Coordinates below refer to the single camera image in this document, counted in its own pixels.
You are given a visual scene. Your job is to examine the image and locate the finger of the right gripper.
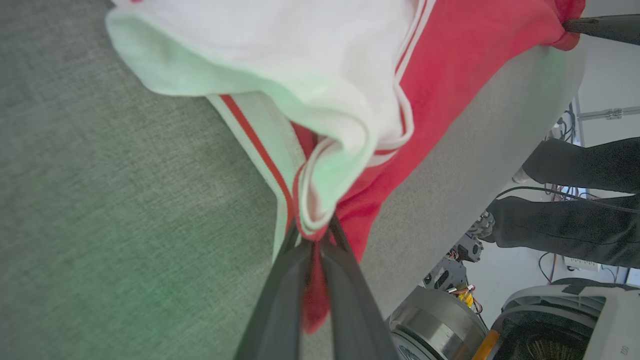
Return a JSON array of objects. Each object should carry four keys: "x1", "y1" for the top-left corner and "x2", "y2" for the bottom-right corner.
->
[{"x1": 562, "y1": 14, "x2": 640, "y2": 46}]

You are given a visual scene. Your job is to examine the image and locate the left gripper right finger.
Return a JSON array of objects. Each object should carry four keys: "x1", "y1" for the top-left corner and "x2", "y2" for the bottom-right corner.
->
[{"x1": 320, "y1": 215, "x2": 401, "y2": 360}]

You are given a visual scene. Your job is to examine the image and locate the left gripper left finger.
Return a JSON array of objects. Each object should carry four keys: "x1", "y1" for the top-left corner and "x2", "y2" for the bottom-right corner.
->
[{"x1": 235, "y1": 234, "x2": 314, "y2": 360}]

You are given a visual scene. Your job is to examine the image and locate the red white Bulls jersey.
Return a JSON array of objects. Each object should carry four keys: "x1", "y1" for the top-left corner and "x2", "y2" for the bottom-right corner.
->
[{"x1": 105, "y1": 0, "x2": 586, "y2": 334}]

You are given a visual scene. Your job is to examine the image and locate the silver wheel motor cylinder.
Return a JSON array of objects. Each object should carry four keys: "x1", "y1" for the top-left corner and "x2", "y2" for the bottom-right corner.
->
[{"x1": 387, "y1": 286, "x2": 489, "y2": 360}]

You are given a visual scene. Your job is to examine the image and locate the yellow base fitting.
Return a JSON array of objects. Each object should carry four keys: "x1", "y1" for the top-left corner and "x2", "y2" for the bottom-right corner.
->
[{"x1": 472, "y1": 330, "x2": 501, "y2": 360}]

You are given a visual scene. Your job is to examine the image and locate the black trouser leg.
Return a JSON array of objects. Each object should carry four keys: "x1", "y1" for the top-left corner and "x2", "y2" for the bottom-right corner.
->
[
  {"x1": 487, "y1": 195, "x2": 640, "y2": 269},
  {"x1": 522, "y1": 137, "x2": 640, "y2": 195}
]

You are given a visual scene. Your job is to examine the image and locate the grey-green fabric sofa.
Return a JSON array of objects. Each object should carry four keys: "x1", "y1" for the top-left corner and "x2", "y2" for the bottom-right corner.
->
[{"x1": 0, "y1": 0, "x2": 589, "y2": 360}]

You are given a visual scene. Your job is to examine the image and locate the white power strip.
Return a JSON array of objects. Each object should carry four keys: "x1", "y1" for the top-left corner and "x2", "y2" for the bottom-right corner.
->
[{"x1": 563, "y1": 256, "x2": 602, "y2": 272}]

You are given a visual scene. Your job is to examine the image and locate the white frame rail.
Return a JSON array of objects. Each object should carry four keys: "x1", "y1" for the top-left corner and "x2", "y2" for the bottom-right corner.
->
[{"x1": 577, "y1": 106, "x2": 640, "y2": 122}]

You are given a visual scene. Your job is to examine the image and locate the grey metal base bracket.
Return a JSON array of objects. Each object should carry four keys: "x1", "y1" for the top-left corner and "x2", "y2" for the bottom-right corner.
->
[{"x1": 422, "y1": 232, "x2": 485, "y2": 293}]

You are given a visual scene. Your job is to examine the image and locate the thin black floor cable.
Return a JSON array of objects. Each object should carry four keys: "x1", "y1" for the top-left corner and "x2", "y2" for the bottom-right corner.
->
[{"x1": 495, "y1": 186, "x2": 640, "y2": 215}]

